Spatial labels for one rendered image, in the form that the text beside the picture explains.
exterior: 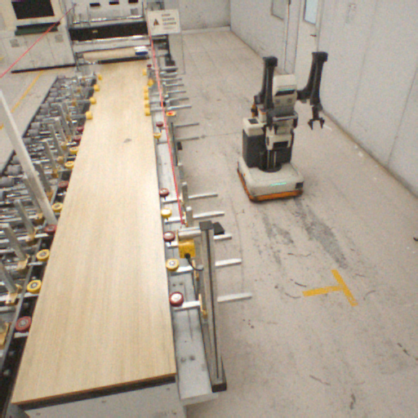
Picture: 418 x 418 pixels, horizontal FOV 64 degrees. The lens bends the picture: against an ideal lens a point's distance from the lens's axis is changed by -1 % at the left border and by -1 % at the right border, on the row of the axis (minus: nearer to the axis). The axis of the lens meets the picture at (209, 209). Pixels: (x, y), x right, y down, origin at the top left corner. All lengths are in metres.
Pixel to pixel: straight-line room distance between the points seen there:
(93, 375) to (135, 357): 0.20
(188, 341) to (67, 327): 0.66
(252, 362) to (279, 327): 0.36
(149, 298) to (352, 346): 1.62
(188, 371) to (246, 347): 0.86
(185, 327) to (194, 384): 0.34
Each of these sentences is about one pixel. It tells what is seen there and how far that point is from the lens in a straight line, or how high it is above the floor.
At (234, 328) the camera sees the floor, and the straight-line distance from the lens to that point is 2.82.
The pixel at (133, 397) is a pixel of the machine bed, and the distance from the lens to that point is 1.85.
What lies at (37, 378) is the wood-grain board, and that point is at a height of 0.90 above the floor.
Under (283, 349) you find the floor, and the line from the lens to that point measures 2.76.
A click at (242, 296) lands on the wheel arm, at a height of 0.83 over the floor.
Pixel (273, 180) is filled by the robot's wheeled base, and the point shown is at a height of 0.28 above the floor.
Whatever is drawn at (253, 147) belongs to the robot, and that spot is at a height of 0.56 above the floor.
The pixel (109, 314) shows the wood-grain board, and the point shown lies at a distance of 1.90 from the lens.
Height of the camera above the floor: 2.39
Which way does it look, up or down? 39 degrees down
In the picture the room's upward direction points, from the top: 4 degrees counter-clockwise
